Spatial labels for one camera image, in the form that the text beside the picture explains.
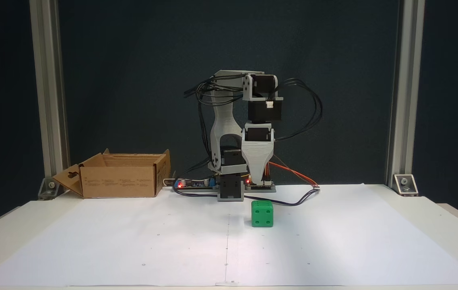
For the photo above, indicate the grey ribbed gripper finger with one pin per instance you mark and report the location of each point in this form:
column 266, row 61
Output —
column 258, row 159

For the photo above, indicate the green dice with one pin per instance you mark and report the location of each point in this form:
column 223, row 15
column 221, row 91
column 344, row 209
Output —
column 262, row 215

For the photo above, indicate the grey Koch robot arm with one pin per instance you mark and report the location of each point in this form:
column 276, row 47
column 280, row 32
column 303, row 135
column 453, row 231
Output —
column 225, row 121

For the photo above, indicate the motor driver circuit board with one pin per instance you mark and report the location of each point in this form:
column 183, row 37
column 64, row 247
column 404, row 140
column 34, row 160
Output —
column 267, row 185

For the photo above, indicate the circuit board with blue part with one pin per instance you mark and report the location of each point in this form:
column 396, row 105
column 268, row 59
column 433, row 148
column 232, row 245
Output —
column 194, row 184

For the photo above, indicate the brown cardboard box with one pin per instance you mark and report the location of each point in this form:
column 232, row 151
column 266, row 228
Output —
column 120, row 183

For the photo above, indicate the large white paper sheet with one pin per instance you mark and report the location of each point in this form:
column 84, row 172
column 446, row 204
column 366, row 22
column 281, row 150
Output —
column 132, row 241

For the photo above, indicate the metal corner bracket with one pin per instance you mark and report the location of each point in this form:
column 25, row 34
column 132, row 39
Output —
column 48, row 189
column 405, row 184

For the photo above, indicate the aluminium frame post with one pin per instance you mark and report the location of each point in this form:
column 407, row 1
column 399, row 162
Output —
column 50, row 88
column 406, row 88

